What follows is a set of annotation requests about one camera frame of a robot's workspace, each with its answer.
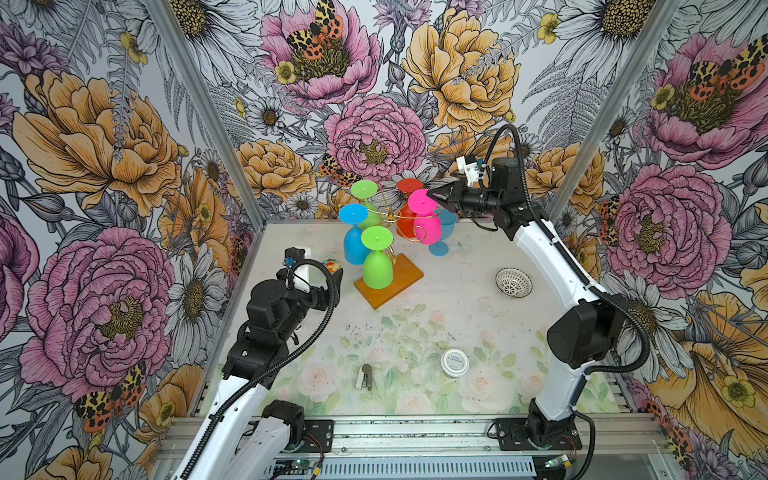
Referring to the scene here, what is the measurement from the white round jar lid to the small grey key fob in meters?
0.20

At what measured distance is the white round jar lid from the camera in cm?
79

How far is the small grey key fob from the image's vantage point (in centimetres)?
83
